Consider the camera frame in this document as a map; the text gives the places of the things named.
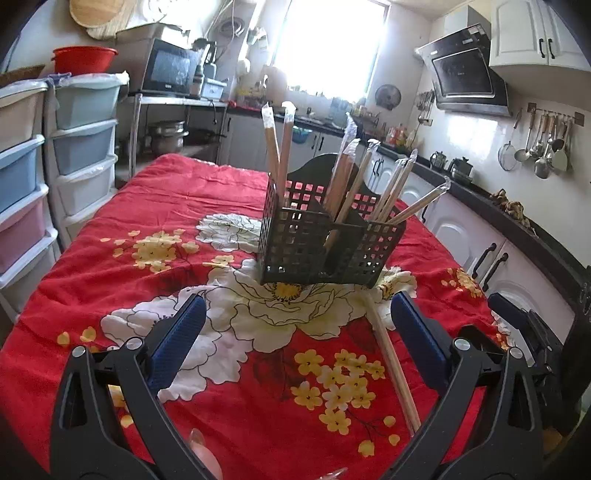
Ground black kitchen countertop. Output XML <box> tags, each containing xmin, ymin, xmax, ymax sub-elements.
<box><xmin>231</xmin><ymin>104</ymin><xmax>591</xmax><ymax>298</ymax></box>

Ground dark electric kettle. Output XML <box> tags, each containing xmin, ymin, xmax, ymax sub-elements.
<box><xmin>201</xmin><ymin>41</ymin><xmax>218</xmax><ymax>79</ymax></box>

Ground teal-topped plastic drawer tower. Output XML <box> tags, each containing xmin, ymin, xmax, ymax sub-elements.
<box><xmin>46</xmin><ymin>71</ymin><xmax>129</xmax><ymax>241</ymax></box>

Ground steel cooking pot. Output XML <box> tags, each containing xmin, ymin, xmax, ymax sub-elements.
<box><xmin>148</xmin><ymin>121</ymin><xmax>190</xmax><ymax>156</ymax></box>

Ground wooden chopstick pair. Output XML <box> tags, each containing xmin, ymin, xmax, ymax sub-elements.
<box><xmin>362</xmin><ymin>293</ymin><xmax>423</xmax><ymax>437</ymax></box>

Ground small round fan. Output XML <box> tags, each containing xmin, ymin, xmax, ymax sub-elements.
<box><xmin>375</xmin><ymin>84</ymin><xmax>402</xmax><ymax>112</ymax></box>

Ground dark metal teapot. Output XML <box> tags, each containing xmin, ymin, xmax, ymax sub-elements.
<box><xmin>449</xmin><ymin>157</ymin><xmax>474</xmax><ymax>184</ymax></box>

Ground red floral blanket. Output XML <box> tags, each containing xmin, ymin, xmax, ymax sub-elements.
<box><xmin>0</xmin><ymin>153</ymin><xmax>513</xmax><ymax>480</ymax></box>

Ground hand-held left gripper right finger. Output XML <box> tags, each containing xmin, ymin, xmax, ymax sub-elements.
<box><xmin>383</xmin><ymin>291</ymin><xmax>543</xmax><ymax>480</ymax></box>

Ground black plastic utensil basket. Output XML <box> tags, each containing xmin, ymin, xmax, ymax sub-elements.
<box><xmin>257</xmin><ymin>153</ymin><xmax>407</xmax><ymax>289</ymax></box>

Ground row of hanging kitchen utensils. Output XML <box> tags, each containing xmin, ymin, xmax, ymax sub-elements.
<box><xmin>498</xmin><ymin>104</ymin><xmax>585</xmax><ymax>182</ymax></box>

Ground red plastic basin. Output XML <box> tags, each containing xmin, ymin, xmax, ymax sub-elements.
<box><xmin>52</xmin><ymin>46</ymin><xmax>119</xmax><ymax>75</ymax></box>

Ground black range hood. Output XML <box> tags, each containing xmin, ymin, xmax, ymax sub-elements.
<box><xmin>414</xmin><ymin>4</ymin><xmax>513</xmax><ymax>117</ymax></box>

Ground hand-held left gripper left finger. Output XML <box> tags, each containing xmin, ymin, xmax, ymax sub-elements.
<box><xmin>50</xmin><ymin>293</ymin><xmax>207</xmax><ymax>480</ymax></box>

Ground beige-topped plastic drawer tower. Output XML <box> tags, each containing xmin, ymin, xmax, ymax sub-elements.
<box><xmin>0</xmin><ymin>78</ymin><xmax>62</xmax><ymax>302</ymax></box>

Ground round bamboo tray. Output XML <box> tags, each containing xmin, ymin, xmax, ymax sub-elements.
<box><xmin>69</xmin><ymin>0</ymin><xmax>129</xmax><ymax>31</ymax></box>

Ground white upper wall cabinets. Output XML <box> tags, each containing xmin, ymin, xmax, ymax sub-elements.
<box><xmin>489</xmin><ymin>0</ymin><xmax>591</xmax><ymax>85</ymax></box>

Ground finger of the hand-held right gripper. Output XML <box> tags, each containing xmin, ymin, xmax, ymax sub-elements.
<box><xmin>529</xmin><ymin>311</ymin><xmax>563</xmax><ymax>358</ymax></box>
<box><xmin>488</xmin><ymin>292</ymin><xmax>532</xmax><ymax>333</ymax></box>

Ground woven straw tray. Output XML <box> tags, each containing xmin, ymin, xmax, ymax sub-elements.
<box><xmin>85</xmin><ymin>18</ymin><xmax>122</xmax><ymax>40</ymax></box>

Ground brown wicker basket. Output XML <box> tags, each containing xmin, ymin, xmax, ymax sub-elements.
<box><xmin>0</xmin><ymin>65</ymin><xmax>45</xmax><ymax>86</ymax></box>

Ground white lower kitchen cabinets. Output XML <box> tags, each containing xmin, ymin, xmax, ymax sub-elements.
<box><xmin>222</xmin><ymin>111</ymin><xmax>579</xmax><ymax>343</ymax></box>

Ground grey plastic bin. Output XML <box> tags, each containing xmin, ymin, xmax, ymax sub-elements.
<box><xmin>115</xmin><ymin>23</ymin><xmax>179</xmax><ymax>45</ymax></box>

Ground ginger roots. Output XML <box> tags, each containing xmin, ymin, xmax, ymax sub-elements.
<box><xmin>490</xmin><ymin>188</ymin><xmax>532</xmax><ymax>230</ymax></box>

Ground person's left hand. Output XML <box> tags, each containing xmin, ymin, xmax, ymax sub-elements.
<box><xmin>188</xmin><ymin>428</ymin><xmax>348</xmax><ymax>480</ymax></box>

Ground black microwave oven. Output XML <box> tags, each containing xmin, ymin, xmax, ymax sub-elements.
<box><xmin>140</xmin><ymin>38</ymin><xmax>202</xmax><ymax>97</ymax></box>

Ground bunch of chopsticks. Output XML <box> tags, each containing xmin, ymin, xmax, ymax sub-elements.
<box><xmin>261</xmin><ymin>100</ymin><xmax>452</xmax><ymax>250</ymax></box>

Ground metal rack table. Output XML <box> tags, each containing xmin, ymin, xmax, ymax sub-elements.
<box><xmin>128</xmin><ymin>92</ymin><xmax>230</xmax><ymax>179</ymax></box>

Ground kitchen window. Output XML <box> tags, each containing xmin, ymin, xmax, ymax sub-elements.
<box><xmin>271</xmin><ymin>0</ymin><xmax>387</xmax><ymax>101</ymax></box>

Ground beige countertop appliance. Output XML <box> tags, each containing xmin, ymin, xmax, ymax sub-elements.
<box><xmin>261</xmin><ymin>65</ymin><xmax>288</xmax><ymax>108</ymax></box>

